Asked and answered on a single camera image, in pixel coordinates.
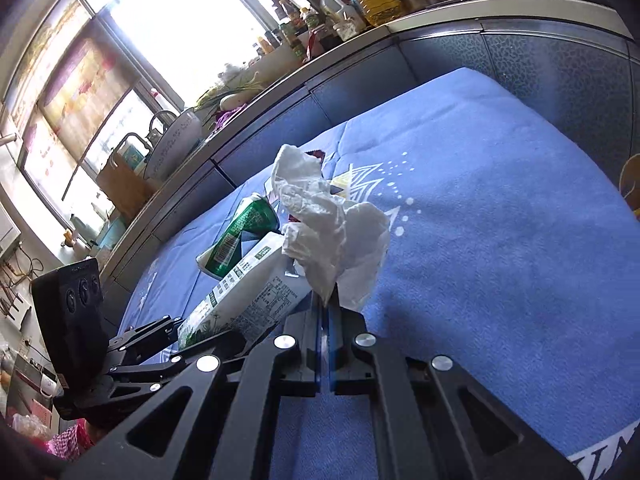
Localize white radish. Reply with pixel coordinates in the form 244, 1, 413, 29
217, 92, 251, 111

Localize kitchen counter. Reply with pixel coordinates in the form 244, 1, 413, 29
97, 0, 640, 286

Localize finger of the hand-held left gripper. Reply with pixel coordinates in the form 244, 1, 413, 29
106, 315, 185, 358
111, 331, 251, 397

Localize green drink can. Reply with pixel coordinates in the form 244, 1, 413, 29
196, 192, 282, 281

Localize white green carton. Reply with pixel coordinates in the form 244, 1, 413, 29
177, 231, 313, 351

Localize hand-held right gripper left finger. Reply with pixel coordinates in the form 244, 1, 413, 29
60, 292, 323, 480

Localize blue printed tablecloth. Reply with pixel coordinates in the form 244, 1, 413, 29
107, 67, 640, 480

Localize white tissue paper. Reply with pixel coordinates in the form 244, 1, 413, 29
270, 144, 392, 313

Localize metal faucet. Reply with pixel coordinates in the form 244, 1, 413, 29
115, 110, 178, 161

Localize pink checked cloth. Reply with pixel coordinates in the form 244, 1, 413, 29
47, 419, 97, 462

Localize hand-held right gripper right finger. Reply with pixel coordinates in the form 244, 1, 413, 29
324, 285, 586, 480

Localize wooden cutting board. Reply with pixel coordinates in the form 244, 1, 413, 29
96, 155, 156, 221

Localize purple vegetable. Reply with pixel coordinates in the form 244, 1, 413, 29
212, 105, 248, 133

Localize white patterned basin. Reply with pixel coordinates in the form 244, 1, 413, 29
144, 108, 206, 181

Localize dark sauce bottle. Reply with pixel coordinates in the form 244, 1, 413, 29
280, 20, 307, 59

